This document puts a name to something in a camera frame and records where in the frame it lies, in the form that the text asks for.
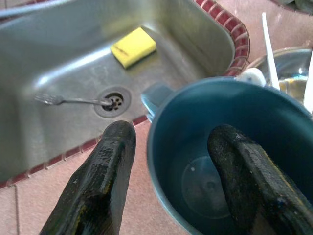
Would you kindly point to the white stick with green tip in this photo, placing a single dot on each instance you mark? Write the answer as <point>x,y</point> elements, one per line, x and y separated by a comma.
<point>309,85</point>

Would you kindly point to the round steel bowl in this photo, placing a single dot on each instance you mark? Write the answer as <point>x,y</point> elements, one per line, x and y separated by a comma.
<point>288,63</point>

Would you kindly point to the white round plastic piece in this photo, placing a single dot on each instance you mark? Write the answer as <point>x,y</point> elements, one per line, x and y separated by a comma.
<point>252,76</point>

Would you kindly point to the yellow dish sponge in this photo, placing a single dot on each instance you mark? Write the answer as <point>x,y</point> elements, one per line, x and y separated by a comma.
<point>133,46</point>

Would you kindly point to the blue plastic mug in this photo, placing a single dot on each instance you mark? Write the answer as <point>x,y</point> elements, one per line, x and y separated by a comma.
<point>185,137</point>

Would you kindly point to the stainless steel sink basin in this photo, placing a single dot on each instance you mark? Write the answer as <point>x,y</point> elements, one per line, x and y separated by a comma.
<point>73,73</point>

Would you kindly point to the steel sink drain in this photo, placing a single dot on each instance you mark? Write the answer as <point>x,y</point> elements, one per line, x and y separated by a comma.
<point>117,107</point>

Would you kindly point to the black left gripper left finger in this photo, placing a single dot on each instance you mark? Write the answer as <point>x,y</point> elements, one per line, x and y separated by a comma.
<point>97,181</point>

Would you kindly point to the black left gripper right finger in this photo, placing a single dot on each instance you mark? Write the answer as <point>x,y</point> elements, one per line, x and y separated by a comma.
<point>249,183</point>

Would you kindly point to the steel fork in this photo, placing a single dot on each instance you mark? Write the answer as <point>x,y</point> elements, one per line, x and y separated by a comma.
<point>51,99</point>

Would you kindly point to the plain white plastic stick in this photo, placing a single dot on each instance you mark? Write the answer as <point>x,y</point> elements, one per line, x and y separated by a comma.
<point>270,54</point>

